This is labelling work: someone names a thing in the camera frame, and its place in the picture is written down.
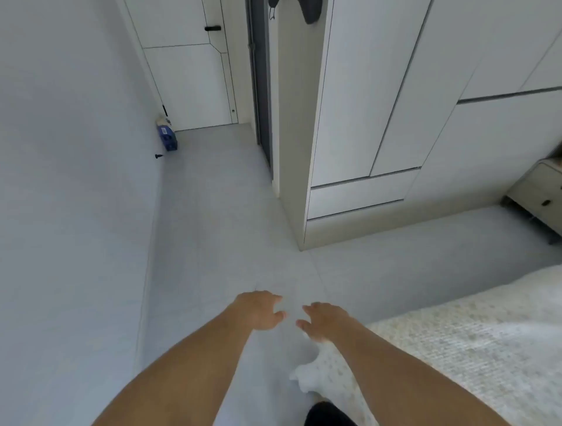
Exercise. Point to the person's left hand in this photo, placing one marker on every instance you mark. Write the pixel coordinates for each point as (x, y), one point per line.
(257, 309)

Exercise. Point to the person's right hand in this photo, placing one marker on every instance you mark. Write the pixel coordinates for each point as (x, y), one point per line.
(329, 320)

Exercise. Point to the white wardrobe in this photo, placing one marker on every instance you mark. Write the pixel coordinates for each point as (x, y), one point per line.
(364, 109)

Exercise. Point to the person's left forearm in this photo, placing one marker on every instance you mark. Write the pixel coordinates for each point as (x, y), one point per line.
(175, 377)

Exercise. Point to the person's right forearm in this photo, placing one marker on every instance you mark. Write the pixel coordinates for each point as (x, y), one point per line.
(395, 386)

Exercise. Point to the person's black shorts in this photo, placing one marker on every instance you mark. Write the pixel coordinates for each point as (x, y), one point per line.
(327, 417)

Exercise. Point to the bed with white bedspread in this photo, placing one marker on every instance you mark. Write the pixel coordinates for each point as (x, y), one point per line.
(461, 342)

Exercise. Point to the blue white package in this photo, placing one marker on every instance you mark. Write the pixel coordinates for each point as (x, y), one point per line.
(167, 138)

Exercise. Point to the white room door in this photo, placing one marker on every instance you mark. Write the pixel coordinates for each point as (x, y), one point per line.
(184, 79)

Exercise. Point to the beige nightstand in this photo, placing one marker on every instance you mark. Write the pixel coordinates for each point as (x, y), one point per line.
(535, 193)

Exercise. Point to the dark grey hanging bag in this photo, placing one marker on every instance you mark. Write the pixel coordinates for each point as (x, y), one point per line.
(310, 11)

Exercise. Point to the dark grey door frame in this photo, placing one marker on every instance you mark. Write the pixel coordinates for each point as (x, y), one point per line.
(261, 88)

